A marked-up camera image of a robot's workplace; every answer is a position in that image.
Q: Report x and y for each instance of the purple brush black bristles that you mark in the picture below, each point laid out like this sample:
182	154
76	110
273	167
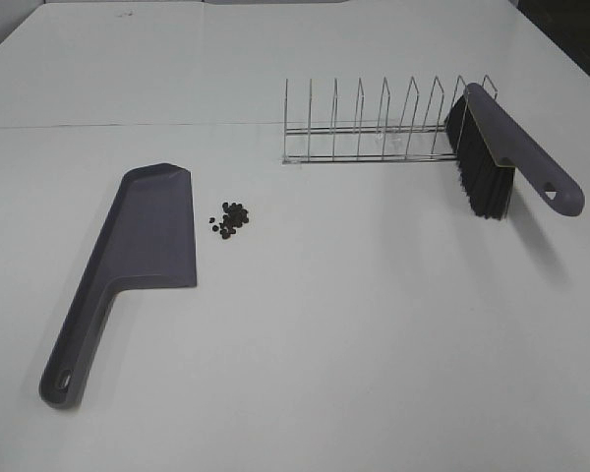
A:
490	147

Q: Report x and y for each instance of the metal wire dish rack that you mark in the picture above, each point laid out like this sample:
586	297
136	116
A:
330	126

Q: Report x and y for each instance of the purple plastic dustpan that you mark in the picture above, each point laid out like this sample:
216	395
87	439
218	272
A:
147	241

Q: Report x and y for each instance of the pile of coffee beans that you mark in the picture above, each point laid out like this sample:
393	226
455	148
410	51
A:
233	217

